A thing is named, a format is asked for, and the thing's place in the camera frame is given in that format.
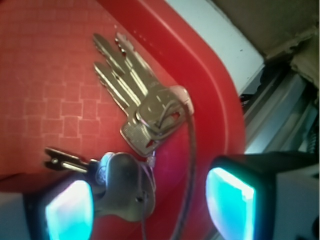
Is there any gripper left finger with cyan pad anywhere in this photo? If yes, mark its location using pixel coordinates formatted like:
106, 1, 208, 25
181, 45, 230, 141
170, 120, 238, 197
23, 173, 95, 240

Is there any red plastic tray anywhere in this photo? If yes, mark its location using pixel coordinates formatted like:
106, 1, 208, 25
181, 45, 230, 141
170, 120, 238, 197
0, 0, 245, 240

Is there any brown cardboard panel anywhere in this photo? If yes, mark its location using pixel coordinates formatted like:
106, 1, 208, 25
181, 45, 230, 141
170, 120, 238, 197
214, 0, 320, 87

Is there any silver key bunch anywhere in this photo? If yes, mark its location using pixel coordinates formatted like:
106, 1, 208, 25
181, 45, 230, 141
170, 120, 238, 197
43, 31, 198, 240

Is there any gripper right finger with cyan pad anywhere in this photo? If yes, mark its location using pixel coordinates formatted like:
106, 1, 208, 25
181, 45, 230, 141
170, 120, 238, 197
205, 151, 320, 240

